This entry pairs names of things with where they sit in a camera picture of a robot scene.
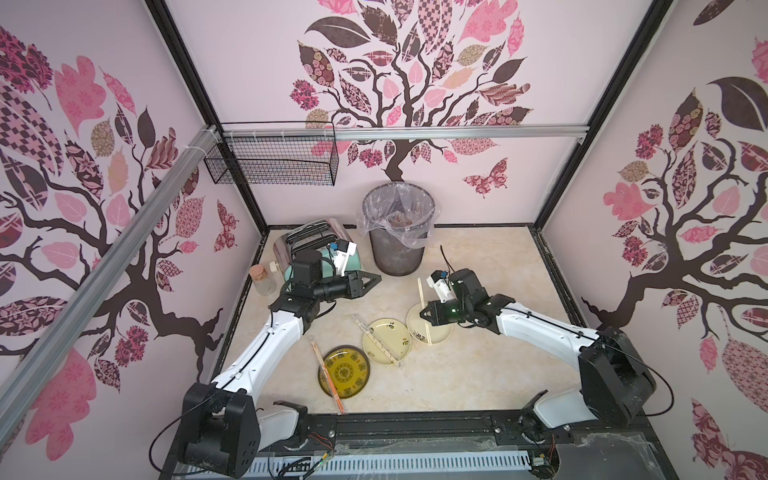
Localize bare wooden chopsticks pair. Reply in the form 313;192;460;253
417;278;433;346

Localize aluminium frame bar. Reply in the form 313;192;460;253
223;124;589;141
1;126;220;443

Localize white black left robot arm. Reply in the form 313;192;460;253
178;246;381;478

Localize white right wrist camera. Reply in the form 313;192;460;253
427;270;456;303

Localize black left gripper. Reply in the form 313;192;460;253
315;270;384;302

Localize cream plate middle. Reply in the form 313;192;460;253
362;318;412;365

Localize cream plate right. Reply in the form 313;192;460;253
406;304;453;345

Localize wrapped chopsticks on middle plate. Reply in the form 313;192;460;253
352;314;401;368

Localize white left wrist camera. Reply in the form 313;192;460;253
329;239;360;276

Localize yellow black patterned plate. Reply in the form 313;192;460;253
324;345;371;400

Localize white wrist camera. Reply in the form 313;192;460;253
329;239;360;276
427;270;456;303

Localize red wrapped chopsticks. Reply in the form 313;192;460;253
309;336;347;415

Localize mint green toaster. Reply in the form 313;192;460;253
273;218;352;281

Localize aluminium frame bar rear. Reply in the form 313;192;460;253
223;124;589;141

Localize cream plate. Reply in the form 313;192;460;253
406;304;453;345
362;318;412;365

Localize black mesh trash bin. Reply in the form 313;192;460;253
361;181;436;277

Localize clear plastic bin liner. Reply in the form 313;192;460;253
356;182;441;249

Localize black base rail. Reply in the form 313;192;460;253
158;409;679;480

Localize white slotted cable duct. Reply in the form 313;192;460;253
182;451;533;480

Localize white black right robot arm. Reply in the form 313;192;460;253
419;269;657;443

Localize aluminium frame bar left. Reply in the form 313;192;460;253
1;126;220;443

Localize black wire wall basket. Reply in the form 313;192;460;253
205;120;340;186

